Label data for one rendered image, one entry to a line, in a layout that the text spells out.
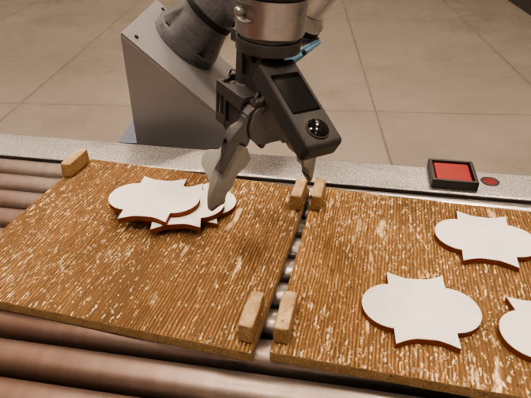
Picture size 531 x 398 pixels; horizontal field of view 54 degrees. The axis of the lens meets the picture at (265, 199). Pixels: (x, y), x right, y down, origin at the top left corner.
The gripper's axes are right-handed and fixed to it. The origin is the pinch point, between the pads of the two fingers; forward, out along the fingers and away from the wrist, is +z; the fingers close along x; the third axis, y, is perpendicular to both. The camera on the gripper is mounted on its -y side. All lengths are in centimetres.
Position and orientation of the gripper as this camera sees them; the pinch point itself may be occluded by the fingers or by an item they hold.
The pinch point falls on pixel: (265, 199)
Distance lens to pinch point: 65.6
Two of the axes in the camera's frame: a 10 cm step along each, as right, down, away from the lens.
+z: -0.8, 8.2, 5.6
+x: -8.4, 2.6, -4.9
